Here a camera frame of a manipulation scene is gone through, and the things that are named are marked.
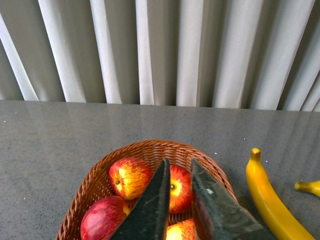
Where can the red yellow apple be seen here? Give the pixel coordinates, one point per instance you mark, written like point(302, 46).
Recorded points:
point(180, 189)
point(184, 230)
point(129, 177)

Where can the long straight yellow banana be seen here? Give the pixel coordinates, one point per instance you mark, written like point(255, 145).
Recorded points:
point(272, 210)

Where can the curved yellow banana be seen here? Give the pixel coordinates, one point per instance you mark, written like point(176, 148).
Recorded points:
point(308, 187)

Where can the white pleated curtain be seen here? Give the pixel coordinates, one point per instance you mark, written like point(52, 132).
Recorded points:
point(250, 54)

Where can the left brown wicker basket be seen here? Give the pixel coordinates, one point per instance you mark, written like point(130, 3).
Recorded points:
point(96, 184)

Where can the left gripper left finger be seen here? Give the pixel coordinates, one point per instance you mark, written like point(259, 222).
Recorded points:
point(149, 218)

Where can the dark red apple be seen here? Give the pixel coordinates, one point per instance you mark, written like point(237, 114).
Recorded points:
point(103, 217)

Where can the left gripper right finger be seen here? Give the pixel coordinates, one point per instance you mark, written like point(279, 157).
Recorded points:
point(216, 214)

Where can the red yellow apple in basket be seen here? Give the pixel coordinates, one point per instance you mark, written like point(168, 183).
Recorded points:
point(129, 177)

